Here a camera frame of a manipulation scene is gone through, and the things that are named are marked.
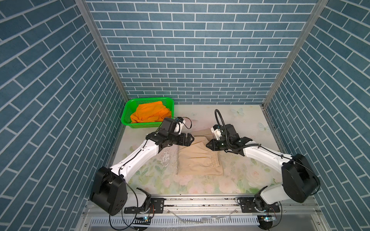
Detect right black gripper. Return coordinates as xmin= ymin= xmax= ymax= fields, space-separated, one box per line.
xmin=205 ymin=138 xmax=232 ymax=150

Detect orange shorts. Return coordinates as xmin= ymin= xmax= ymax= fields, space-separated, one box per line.
xmin=130 ymin=101 xmax=172 ymax=123

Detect beige drawstring shorts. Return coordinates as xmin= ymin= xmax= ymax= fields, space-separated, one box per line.
xmin=177 ymin=129 xmax=224 ymax=176

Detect green plastic basket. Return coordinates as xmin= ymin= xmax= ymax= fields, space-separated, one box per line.
xmin=121 ymin=97 xmax=174 ymax=129

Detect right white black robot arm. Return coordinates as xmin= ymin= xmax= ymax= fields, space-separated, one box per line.
xmin=206 ymin=136 xmax=320 ymax=206

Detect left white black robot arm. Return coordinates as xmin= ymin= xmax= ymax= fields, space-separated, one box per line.
xmin=90 ymin=132 xmax=195 ymax=216

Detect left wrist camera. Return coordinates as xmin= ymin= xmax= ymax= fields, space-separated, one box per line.
xmin=159 ymin=117 xmax=185 ymax=137

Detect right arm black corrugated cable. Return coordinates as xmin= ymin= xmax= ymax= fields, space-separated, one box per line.
xmin=214 ymin=109 xmax=232 ymax=148

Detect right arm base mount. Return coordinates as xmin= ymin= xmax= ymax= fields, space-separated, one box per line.
xmin=236 ymin=197 xmax=281 ymax=213

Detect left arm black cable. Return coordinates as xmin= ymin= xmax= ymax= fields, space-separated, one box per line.
xmin=108 ymin=181 xmax=139 ymax=231

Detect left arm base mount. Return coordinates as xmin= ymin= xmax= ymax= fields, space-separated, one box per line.
xmin=123 ymin=198 xmax=165 ymax=214

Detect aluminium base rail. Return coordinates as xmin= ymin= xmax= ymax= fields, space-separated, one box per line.
xmin=76 ymin=194 xmax=330 ymax=231

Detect left aluminium corner post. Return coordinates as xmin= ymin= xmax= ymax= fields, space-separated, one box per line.
xmin=75 ymin=0 xmax=130 ymax=102

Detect aluminium corner post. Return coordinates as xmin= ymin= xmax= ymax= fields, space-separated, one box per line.
xmin=262 ymin=0 xmax=328 ymax=109
xmin=75 ymin=0 xmax=130 ymax=102

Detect right aluminium corner post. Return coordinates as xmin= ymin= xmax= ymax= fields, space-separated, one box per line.
xmin=262 ymin=0 xmax=328 ymax=109

